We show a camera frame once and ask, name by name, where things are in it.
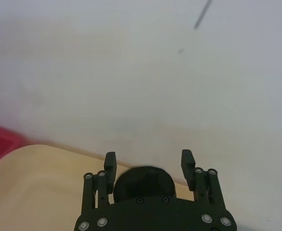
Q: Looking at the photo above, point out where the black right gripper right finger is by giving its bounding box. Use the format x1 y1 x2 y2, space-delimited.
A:
180 149 238 231

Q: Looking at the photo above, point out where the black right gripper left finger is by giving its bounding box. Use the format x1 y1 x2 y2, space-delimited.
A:
74 151 119 231

